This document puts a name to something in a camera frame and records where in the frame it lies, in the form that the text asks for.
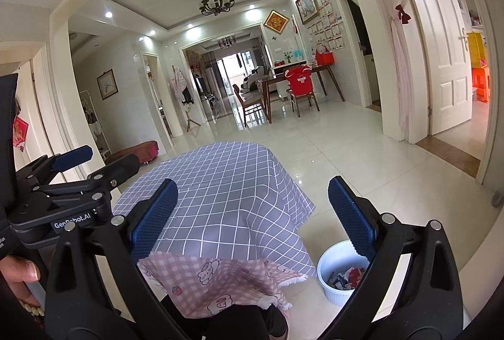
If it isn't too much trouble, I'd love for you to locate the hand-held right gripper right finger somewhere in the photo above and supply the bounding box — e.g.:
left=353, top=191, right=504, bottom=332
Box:
left=319, top=175, right=465, bottom=340

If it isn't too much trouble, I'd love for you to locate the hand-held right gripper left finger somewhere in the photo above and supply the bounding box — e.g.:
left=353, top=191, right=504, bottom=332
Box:
left=43, top=178, right=180, bottom=340

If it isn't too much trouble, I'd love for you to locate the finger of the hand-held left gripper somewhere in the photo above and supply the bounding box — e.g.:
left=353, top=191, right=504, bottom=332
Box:
left=18, top=148, right=93, bottom=187
left=47, top=154, right=140, bottom=204

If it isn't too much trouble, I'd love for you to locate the person's left hand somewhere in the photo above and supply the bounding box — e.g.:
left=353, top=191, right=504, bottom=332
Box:
left=0, top=257, right=42, bottom=310

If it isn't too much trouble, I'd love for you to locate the maroon bench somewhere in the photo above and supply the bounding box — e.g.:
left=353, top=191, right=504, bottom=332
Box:
left=106, top=140, right=159, bottom=167

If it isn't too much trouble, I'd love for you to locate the white shelf rack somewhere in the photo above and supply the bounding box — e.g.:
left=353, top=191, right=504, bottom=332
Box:
left=79, top=90, right=111, bottom=160

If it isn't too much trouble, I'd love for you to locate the pink checked cloth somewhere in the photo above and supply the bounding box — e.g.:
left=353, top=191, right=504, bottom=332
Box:
left=138, top=250, right=310, bottom=329

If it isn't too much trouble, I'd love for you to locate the coat stand with clothes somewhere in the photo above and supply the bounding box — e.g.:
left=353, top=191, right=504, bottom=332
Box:
left=169, top=65, right=201, bottom=134

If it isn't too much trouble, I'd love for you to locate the wooden chair with cover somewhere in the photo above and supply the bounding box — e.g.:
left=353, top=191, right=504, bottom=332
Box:
left=284, top=66, right=320, bottom=118

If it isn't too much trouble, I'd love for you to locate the bare wooden dining chair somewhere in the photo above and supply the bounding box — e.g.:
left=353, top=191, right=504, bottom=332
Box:
left=232, top=84, right=266, bottom=127

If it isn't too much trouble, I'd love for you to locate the red chair cover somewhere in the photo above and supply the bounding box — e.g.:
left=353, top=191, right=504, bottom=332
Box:
left=284, top=66, right=313, bottom=94

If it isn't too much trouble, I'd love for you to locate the dark wooden dining table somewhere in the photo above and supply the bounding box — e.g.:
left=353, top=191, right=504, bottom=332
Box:
left=261, top=65, right=345, bottom=124

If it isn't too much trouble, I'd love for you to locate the grey sofa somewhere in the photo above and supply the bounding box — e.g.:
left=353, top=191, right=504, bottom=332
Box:
left=240, top=65, right=270, bottom=91

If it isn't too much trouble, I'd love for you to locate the red bag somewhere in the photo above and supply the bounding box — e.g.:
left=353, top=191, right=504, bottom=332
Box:
left=315, top=45, right=335, bottom=66

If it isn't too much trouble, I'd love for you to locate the orange plastic stool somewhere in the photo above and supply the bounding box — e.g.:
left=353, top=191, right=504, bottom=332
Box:
left=470, top=66, right=491, bottom=102

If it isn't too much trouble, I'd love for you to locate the white panel door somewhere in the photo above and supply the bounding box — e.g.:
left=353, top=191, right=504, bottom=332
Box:
left=409, top=0, right=473, bottom=136

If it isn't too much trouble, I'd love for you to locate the red curtain bow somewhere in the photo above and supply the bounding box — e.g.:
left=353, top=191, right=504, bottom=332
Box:
left=396, top=3, right=412, bottom=25

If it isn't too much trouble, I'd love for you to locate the large framed painting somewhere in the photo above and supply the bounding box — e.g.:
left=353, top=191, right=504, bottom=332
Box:
left=295, top=0, right=319, bottom=25

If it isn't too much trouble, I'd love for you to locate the red wall poster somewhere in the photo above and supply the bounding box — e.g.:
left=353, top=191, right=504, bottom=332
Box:
left=13, top=117, right=30, bottom=152

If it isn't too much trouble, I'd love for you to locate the small framed wall picture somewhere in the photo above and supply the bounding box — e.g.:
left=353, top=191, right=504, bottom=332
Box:
left=96, top=69, right=119, bottom=100

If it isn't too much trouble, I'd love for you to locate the white bead bracelet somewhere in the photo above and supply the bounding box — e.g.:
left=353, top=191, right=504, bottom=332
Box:
left=21, top=301, right=47, bottom=319

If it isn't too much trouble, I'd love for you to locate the wall of paper certificates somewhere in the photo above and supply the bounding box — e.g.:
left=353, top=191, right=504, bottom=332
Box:
left=305, top=0, right=345, bottom=51

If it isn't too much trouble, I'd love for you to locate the red gold diamond wall decoration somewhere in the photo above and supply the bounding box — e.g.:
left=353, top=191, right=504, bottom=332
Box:
left=264, top=9, right=290, bottom=34

